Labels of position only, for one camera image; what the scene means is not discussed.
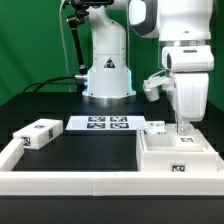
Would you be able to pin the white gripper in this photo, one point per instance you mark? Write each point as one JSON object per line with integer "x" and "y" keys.
{"x": 188, "y": 66}

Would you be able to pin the white cabinet door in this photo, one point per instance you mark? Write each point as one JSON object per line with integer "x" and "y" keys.
{"x": 194, "y": 141}
{"x": 155, "y": 127}

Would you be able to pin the white cabinet body box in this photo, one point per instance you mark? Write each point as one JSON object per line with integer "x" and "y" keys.
{"x": 157, "y": 153}

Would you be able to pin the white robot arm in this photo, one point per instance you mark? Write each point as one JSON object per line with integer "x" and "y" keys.
{"x": 182, "y": 28}

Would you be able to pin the white cabinet top block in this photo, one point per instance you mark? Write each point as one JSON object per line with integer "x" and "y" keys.
{"x": 39, "y": 133}

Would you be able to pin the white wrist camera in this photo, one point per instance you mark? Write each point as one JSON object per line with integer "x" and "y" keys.
{"x": 150, "y": 87}

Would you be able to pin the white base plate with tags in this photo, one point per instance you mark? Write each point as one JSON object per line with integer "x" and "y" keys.
{"x": 107, "y": 123}

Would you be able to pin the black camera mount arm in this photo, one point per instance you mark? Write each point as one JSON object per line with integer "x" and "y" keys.
{"x": 79, "y": 18}

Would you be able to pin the white U-shaped fence frame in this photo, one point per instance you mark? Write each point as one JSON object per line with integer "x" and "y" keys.
{"x": 101, "y": 183}

